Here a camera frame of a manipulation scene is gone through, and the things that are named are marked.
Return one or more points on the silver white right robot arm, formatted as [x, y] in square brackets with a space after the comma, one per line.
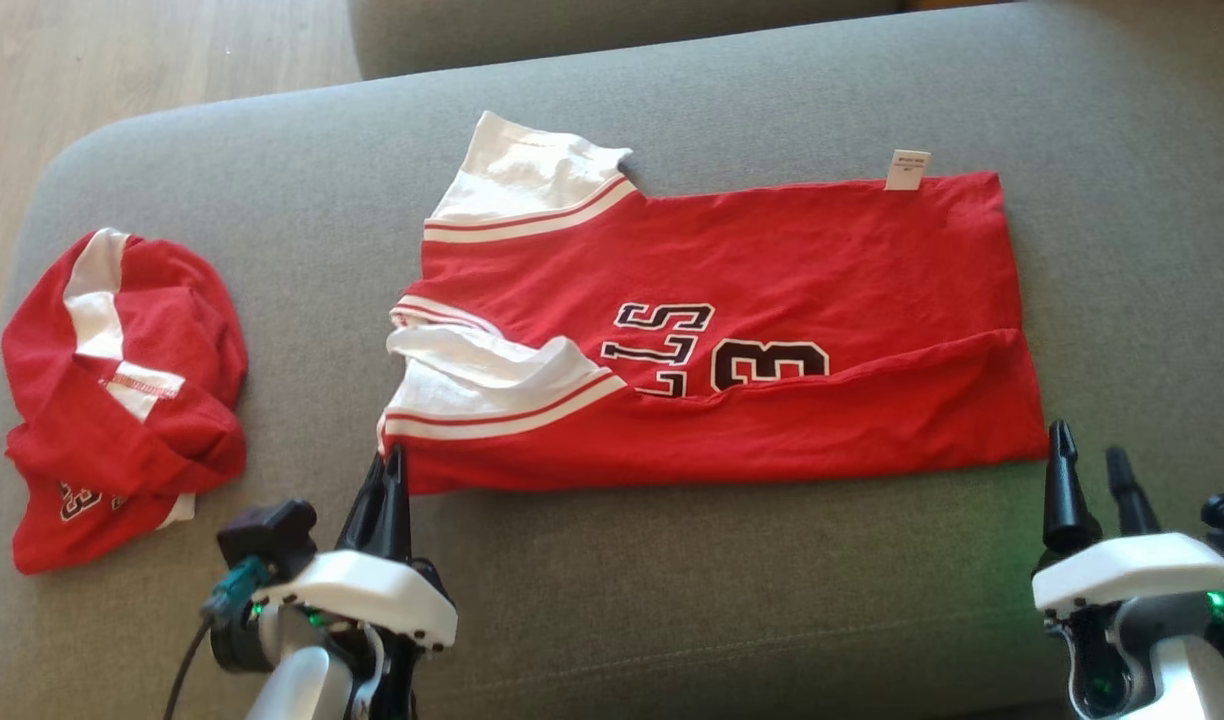
[1187, 670]

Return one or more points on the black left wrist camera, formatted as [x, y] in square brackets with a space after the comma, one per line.
[267, 535]

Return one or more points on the teal left camera plug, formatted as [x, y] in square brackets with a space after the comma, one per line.
[234, 590]

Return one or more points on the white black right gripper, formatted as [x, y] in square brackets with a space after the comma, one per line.
[1132, 570]

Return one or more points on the red jersey with white tag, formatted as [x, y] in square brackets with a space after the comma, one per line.
[772, 270]

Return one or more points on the red jersey with white sleeves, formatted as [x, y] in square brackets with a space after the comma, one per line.
[162, 430]

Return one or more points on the grey fabric sofa side cushion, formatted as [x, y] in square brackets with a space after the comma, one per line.
[572, 30]

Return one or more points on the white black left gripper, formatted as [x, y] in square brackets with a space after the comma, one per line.
[372, 595]

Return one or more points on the grey fabric sofa seat cushion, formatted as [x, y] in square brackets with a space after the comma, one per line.
[672, 580]

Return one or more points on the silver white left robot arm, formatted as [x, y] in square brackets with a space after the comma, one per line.
[302, 680]

